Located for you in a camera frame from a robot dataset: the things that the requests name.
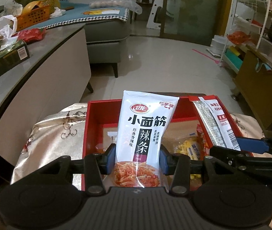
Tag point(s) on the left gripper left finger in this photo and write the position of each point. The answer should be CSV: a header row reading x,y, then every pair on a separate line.
x,y
95,166

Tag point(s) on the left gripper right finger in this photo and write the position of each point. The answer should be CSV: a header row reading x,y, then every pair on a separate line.
x,y
179,167

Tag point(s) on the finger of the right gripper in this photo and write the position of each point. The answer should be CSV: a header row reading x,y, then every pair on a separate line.
x,y
237,159
259,146

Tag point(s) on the waffle snack packet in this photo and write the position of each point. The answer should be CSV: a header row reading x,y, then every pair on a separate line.
x,y
188,146

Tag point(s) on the red white snack packet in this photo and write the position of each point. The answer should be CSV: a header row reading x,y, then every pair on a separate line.
x,y
216,123

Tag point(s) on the white spicy strips packet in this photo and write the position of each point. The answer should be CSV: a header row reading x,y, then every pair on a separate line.
x,y
143,120

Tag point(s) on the brown tofu snack packet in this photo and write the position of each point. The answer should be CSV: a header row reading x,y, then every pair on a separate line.
x,y
99,148

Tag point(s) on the red candy bag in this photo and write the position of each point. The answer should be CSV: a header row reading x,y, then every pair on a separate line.
x,y
203,145

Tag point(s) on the red cardboard box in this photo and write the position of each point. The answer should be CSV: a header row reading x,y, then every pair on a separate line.
x,y
104,114

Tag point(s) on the floral beige tablecloth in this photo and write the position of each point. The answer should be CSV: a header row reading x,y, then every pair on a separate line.
x,y
62,133

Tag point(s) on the wooden cabinet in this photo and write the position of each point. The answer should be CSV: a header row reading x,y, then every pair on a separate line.
x,y
254,82

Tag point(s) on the grey counter cabinet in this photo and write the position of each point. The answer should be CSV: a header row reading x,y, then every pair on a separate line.
x,y
55,76

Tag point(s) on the orange plastic bag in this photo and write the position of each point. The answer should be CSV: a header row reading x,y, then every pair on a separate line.
x,y
238,37

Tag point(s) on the white stacked containers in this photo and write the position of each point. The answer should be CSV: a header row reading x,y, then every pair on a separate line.
x,y
217,46

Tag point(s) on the grey sofa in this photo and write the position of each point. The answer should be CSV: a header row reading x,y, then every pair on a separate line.
x,y
104,40

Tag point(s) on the red snack bag on counter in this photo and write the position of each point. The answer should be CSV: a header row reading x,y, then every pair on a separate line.
x,y
31,35

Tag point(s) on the blue sofa cover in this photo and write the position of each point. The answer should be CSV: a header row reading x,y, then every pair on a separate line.
x,y
82,13

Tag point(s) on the orange plastic basket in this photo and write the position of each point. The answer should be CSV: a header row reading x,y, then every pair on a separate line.
x,y
36,12

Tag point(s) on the white perforated board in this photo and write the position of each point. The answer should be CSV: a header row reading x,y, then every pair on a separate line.
x,y
163,10

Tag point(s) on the white plastic bag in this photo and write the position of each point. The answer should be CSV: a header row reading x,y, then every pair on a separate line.
x,y
8,26

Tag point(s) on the white wire shelf rack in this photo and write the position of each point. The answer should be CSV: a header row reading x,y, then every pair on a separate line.
x,y
251,17

